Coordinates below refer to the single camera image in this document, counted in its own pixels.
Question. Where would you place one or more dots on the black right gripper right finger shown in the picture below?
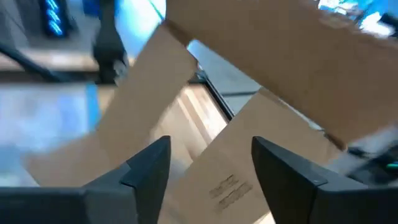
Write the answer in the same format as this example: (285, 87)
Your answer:
(280, 177)

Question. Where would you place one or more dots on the dark device with blue lights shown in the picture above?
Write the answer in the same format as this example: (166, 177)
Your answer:
(54, 18)

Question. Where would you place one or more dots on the brown cardboard box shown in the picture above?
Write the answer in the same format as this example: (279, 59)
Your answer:
(280, 62)

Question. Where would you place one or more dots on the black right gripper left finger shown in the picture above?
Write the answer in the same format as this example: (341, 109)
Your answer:
(149, 174)

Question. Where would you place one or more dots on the white mesh pouch blue trim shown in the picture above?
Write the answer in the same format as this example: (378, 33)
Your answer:
(40, 115)

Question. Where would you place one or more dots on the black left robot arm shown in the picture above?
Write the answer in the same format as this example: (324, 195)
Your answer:
(109, 46)

